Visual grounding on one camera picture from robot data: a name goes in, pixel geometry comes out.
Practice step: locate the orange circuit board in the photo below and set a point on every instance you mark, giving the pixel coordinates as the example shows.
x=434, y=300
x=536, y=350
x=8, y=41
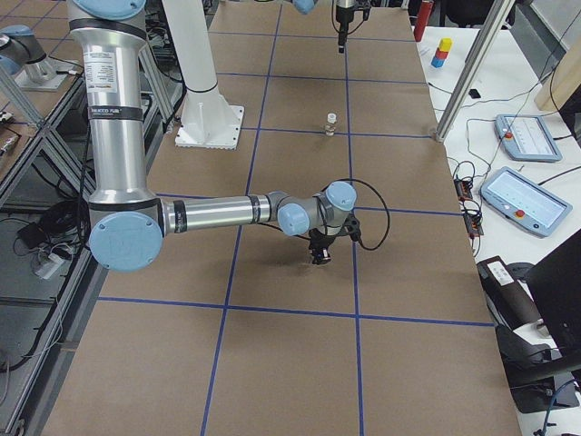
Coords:
x=470, y=208

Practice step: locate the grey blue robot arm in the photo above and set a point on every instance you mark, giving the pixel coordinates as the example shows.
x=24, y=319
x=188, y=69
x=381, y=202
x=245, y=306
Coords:
x=305, y=6
x=129, y=221

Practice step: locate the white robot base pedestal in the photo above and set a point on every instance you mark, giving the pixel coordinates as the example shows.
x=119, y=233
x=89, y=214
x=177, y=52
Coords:
x=207, y=119

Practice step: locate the blue block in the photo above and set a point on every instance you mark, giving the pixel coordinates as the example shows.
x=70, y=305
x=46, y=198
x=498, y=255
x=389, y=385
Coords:
x=437, y=62

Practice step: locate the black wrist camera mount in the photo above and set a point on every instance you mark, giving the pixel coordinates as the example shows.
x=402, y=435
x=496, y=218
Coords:
x=351, y=228

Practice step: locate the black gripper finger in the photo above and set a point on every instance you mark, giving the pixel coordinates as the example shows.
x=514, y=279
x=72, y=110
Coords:
x=324, y=256
x=341, y=38
x=315, y=257

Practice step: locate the small black box device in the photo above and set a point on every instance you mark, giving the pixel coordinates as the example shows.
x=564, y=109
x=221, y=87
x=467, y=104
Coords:
x=474, y=93

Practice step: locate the far teach pendant tablet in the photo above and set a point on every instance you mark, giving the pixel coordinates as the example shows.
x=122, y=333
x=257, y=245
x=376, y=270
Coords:
x=526, y=138

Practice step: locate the yellow block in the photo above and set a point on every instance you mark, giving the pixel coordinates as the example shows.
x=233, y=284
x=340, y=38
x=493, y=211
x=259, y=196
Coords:
x=445, y=45

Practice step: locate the red cylinder tube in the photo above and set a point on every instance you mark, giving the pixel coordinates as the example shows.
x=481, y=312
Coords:
x=423, y=16

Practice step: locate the near teach pendant tablet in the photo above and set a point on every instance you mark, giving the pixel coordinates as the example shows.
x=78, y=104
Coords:
x=525, y=203

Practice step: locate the black computer monitor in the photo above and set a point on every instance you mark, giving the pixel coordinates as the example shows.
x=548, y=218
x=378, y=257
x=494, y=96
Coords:
x=554, y=283

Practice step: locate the teach pendant tablet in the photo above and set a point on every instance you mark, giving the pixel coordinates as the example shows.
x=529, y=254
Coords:
x=526, y=138
x=525, y=203

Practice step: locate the aluminium frame post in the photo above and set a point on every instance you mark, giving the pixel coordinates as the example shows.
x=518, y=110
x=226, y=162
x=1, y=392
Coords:
x=476, y=56

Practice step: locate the grey third robot arm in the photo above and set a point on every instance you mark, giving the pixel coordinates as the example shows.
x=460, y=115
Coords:
x=27, y=62

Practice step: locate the red block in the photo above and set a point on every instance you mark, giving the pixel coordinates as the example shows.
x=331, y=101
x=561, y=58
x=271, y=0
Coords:
x=440, y=56

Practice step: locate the aluminium frame rack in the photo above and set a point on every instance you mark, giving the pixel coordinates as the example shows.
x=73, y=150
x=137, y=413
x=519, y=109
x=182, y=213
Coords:
x=47, y=292

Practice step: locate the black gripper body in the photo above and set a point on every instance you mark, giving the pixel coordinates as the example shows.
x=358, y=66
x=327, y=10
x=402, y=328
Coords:
x=343, y=15
x=320, y=241

